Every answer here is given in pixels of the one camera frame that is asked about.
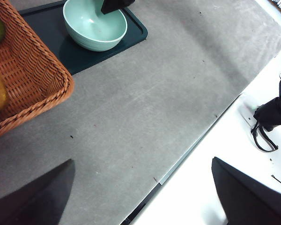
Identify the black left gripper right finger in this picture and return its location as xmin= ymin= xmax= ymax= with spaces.
xmin=211 ymin=156 xmax=281 ymax=225

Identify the black cable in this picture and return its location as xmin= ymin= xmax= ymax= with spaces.
xmin=251 ymin=120 xmax=279 ymax=153

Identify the dark rectangular tray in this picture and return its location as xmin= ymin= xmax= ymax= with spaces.
xmin=18 ymin=0 xmax=148 ymax=76

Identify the metal table edge strip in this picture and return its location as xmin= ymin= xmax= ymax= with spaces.
xmin=158 ymin=112 xmax=219 ymax=186

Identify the brown wicker basket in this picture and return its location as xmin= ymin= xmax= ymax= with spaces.
xmin=0 ymin=0 xmax=75 ymax=141

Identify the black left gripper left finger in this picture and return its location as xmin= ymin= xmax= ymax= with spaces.
xmin=0 ymin=158 xmax=76 ymax=225

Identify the teal bowl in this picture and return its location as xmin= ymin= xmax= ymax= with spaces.
xmin=62 ymin=0 xmax=128 ymax=53

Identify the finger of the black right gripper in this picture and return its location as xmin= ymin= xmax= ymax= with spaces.
xmin=100 ymin=0 xmax=135 ymax=15

